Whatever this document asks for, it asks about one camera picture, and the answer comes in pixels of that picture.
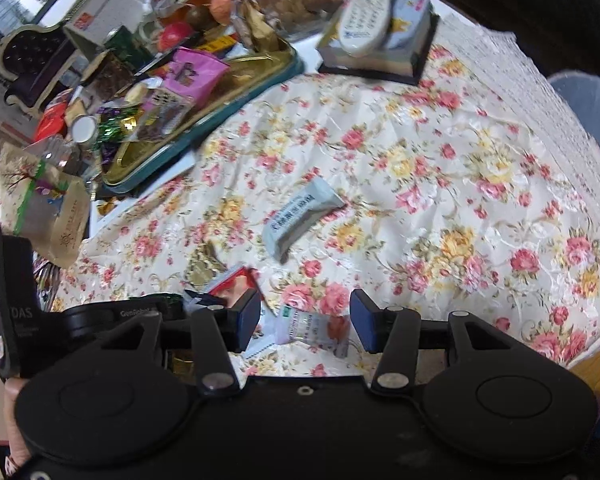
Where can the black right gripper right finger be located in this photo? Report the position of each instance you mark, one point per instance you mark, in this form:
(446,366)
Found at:
(412,350)

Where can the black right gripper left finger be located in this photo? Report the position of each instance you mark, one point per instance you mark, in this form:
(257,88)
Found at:
(210,333)

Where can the red biscuit packet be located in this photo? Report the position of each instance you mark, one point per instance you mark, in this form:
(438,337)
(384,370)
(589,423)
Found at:
(231,284)

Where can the white floral snack packet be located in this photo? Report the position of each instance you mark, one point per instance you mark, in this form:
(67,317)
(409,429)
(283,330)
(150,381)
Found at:
(329,332)

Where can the gold heart chocolate packet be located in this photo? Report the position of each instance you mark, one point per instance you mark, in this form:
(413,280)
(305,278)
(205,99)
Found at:
(203,266)

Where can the grey white snack bar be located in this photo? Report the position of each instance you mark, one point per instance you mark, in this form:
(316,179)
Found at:
(305,208)

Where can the person's left hand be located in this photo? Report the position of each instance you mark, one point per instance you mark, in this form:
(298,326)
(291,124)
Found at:
(19,453)

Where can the white board under tray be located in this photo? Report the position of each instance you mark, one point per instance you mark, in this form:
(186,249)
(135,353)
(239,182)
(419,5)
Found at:
(103,212)

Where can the brown paper bag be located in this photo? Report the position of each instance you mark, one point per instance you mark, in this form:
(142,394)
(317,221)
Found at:
(41,203)

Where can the floral tablecloth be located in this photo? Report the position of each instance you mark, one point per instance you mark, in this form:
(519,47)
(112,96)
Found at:
(477,190)

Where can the pink snack bag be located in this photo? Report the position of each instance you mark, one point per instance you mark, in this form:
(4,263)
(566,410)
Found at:
(193,74)

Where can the red apple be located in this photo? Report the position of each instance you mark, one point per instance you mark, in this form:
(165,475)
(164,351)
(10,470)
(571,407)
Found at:
(172,35)

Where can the white remote control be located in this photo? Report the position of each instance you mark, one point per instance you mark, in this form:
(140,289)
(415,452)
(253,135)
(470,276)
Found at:
(363,25)

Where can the white red carton box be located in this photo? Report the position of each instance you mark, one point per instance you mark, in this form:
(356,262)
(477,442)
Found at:
(89,26)

